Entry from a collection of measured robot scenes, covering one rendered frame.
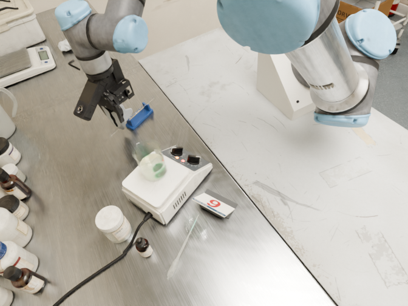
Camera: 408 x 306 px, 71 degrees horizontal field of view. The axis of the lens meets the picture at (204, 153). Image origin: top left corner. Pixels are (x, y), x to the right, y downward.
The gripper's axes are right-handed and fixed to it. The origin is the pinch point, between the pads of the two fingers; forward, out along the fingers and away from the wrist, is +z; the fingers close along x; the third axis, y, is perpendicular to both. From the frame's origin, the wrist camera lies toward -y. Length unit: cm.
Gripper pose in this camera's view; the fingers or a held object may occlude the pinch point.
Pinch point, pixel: (119, 127)
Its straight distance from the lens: 91.0
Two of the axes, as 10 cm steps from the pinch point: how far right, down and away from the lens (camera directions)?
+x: -8.1, -3.9, 4.3
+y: 5.7, -6.8, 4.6
